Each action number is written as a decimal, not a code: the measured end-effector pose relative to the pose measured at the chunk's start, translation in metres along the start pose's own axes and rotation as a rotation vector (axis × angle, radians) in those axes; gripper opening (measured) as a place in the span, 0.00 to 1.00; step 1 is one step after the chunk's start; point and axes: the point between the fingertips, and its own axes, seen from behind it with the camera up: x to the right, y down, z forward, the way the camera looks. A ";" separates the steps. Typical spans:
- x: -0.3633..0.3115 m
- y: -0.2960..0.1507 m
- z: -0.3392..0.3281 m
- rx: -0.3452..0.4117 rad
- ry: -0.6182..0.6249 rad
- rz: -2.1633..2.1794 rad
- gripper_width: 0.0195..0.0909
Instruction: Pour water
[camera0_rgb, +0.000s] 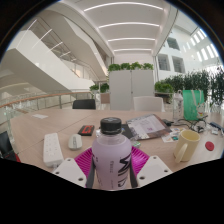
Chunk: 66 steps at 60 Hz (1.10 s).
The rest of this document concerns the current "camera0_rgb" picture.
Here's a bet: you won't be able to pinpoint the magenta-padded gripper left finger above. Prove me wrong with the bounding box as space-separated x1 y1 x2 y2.
52 147 98 189

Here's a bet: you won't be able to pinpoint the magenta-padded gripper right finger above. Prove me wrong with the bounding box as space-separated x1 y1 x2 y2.
128 145 174 189

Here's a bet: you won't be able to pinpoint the lilac drink bottle black cap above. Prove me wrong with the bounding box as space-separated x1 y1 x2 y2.
91 116 133 191

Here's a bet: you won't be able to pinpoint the clear plastic water bottle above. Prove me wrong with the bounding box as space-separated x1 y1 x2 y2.
172 92 184 123

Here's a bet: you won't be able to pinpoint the white power strip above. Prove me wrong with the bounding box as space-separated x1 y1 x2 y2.
42 132 65 168

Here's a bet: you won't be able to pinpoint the white computer mouse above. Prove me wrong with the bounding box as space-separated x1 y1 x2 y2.
67 133 83 151

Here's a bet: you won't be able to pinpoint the colourful sticker sheet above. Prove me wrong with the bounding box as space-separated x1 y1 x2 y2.
161 129 183 144

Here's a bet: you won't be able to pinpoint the tablet in dark case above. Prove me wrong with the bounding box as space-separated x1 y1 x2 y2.
125 113 172 141

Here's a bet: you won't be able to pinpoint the pale yellow mug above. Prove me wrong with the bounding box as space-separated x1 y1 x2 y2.
173 129 202 164

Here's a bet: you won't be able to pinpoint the small red black box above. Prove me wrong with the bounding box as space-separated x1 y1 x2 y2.
77 124 96 137

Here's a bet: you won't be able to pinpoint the flat round red coaster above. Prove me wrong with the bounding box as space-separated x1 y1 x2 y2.
204 140 215 152

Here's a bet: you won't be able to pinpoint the white paper sheet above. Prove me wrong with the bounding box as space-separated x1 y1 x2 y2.
31 113 49 120

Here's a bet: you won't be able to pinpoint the white office chair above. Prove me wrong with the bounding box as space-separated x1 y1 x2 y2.
132 95 165 113

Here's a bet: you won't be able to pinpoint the black office chair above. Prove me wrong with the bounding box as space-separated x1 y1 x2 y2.
72 98 97 110

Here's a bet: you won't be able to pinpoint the black chair with red seat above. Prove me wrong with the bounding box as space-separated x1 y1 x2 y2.
0 130 21 163

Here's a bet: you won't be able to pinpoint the green tote bag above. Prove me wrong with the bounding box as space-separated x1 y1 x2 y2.
182 89 205 122

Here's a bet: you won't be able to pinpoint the white cabinet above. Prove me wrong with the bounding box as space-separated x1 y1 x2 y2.
108 69 155 111

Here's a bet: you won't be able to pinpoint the green hedge plant row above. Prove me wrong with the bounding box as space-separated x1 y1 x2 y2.
154 68 224 108

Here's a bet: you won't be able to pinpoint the green plants atop cabinet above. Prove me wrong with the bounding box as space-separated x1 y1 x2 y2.
107 61 155 72

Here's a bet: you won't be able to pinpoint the black cable tangle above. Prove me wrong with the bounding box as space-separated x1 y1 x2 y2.
181 118 209 133

